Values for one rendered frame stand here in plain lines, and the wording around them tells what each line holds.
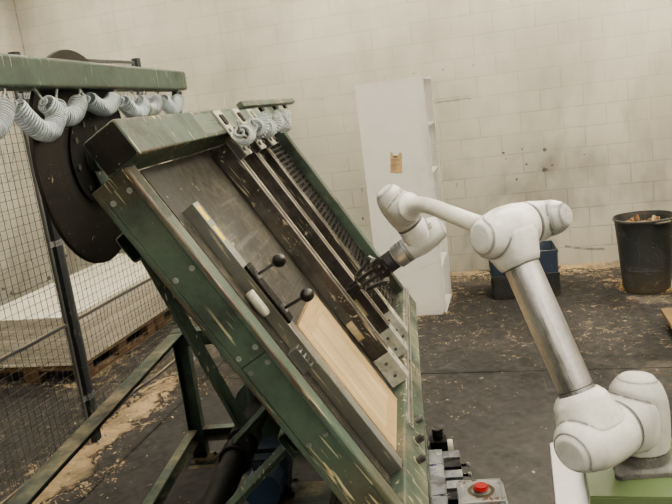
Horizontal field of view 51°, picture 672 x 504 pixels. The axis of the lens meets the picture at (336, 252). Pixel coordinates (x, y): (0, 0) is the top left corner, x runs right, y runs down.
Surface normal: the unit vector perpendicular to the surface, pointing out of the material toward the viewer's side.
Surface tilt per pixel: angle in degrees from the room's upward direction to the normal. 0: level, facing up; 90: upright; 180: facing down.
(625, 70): 90
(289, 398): 90
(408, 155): 90
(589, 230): 90
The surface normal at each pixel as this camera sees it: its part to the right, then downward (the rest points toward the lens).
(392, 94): -0.24, 0.23
